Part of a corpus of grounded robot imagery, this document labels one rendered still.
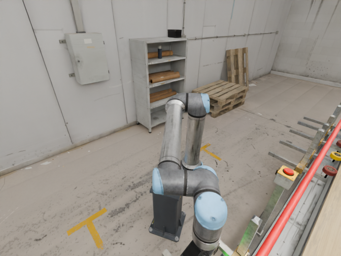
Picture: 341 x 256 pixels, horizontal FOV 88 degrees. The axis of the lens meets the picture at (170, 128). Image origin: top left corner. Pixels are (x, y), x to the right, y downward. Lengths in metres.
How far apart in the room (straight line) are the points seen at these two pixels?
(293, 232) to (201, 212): 1.12
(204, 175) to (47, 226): 2.01
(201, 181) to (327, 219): 0.91
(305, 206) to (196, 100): 1.21
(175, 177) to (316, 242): 0.85
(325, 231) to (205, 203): 0.88
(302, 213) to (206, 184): 1.21
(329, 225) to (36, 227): 2.42
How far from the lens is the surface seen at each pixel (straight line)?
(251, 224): 0.91
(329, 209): 1.45
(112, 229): 2.14
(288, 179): 0.99
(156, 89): 3.62
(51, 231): 2.36
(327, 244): 1.29
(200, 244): 0.65
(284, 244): 1.52
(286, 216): 0.25
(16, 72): 2.80
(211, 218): 0.54
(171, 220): 1.82
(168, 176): 0.62
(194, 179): 0.62
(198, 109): 1.06
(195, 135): 1.17
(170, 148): 0.71
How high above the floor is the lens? 1.82
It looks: 32 degrees down
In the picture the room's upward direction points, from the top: 1 degrees clockwise
